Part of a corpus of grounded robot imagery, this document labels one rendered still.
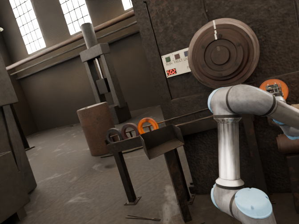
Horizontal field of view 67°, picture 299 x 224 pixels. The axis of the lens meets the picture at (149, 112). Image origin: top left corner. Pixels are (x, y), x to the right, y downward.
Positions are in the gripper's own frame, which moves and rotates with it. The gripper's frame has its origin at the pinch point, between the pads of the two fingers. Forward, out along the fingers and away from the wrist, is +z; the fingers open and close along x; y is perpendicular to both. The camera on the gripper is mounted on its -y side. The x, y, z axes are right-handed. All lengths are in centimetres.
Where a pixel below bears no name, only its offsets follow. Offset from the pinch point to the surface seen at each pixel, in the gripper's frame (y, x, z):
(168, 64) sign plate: 21, 68, 38
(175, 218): -80, 81, -29
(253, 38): 25.1, 4.1, 25.3
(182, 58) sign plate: 22, 56, 38
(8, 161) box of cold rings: -23, 261, -8
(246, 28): 32.2, 7.1, 27.4
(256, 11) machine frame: 37, -1, 45
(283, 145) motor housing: -34.5, -1.0, -9.4
